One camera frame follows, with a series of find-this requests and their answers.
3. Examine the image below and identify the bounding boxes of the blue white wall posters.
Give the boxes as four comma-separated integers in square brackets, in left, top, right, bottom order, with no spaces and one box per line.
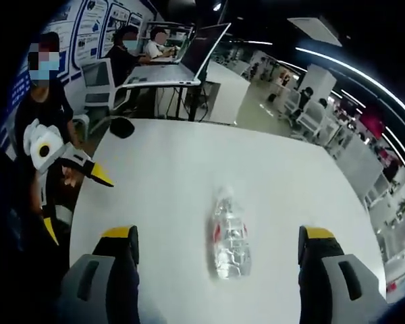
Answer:
[6,0,156,102]

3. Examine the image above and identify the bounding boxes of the group of white office chairs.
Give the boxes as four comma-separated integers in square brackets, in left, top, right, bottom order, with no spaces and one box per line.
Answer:
[283,89,385,203]

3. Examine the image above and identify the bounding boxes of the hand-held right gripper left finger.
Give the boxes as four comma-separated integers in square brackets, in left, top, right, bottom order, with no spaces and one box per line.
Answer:
[57,225,141,324]

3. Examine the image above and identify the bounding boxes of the clear plastic water bottle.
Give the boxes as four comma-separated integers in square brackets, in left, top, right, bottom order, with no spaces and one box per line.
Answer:
[205,184,254,280]

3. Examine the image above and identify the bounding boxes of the small black object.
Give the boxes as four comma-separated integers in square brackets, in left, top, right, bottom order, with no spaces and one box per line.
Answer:
[108,117,136,139]

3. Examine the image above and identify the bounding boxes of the ceiling light strip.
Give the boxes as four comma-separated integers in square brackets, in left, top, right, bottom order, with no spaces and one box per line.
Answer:
[295,47,405,124]

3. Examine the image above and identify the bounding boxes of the white table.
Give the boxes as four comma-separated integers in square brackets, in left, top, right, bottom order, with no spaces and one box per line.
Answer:
[69,117,387,324]

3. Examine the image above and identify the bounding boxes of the person's own body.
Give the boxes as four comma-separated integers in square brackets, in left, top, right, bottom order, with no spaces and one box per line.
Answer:
[6,32,78,257]

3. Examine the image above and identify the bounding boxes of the white office chair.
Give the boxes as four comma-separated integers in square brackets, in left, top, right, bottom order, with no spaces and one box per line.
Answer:
[82,57,131,114]

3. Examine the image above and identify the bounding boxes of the large silver laptop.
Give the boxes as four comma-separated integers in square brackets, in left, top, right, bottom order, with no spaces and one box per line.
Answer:
[123,22,232,89]

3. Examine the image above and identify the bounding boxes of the person's left hand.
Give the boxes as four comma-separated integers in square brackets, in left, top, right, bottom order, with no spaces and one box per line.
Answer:
[61,165,84,188]

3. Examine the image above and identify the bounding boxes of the ceiling air conditioner unit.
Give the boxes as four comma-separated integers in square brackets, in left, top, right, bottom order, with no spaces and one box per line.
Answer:
[286,16,344,48]

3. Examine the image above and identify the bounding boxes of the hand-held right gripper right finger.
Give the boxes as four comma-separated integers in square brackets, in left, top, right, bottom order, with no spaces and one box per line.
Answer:
[297,225,389,324]

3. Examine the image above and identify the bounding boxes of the red hanging screen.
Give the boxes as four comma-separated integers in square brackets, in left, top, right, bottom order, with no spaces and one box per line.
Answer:
[359,113,385,139]

